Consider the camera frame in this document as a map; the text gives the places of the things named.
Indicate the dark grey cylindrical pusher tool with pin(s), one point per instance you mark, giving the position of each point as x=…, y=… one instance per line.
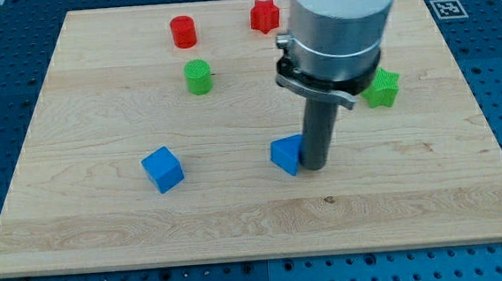
x=317, y=130

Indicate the white fiducial marker tag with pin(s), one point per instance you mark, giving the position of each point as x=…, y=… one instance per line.
x=448, y=9

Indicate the light wooden board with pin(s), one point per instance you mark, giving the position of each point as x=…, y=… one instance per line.
x=426, y=172

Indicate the green cylinder block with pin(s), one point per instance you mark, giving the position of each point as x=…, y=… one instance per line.
x=198, y=77

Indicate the red cylinder block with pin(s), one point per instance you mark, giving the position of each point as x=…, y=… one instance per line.
x=183, y=32

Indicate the blue cube block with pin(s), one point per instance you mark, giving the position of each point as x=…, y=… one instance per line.
x=163, y=169

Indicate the green star block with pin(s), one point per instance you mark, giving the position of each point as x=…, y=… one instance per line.
x=383, y=90

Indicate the red star block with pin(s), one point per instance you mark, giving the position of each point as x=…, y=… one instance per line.
x=264, y=16

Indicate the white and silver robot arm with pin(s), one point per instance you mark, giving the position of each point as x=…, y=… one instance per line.
x=331, y=48

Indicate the blue triangle block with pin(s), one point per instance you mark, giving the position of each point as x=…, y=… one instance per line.
x=284, y=153

